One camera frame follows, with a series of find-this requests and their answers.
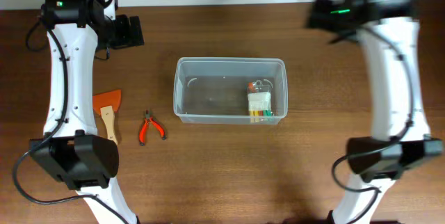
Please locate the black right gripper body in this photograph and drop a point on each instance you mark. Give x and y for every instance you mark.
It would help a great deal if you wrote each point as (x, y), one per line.
(318, 13)

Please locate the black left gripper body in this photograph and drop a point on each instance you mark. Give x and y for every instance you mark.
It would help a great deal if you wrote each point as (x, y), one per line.
(135, 30)

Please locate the marker pack clear case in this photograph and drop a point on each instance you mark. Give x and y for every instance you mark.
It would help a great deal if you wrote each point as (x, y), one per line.
(259, 101)

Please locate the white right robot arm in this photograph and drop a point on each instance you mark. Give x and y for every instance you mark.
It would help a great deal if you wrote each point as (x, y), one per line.
(400, 138)

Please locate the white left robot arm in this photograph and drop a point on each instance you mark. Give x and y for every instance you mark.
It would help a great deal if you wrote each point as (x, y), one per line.
(70, 150)

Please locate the clear plastic container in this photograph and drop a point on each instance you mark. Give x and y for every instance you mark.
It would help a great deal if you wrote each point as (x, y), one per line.
(214, 90)

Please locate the orange scraper wooden handle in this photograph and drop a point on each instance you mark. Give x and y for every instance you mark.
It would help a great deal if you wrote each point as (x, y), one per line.
(106, 105)

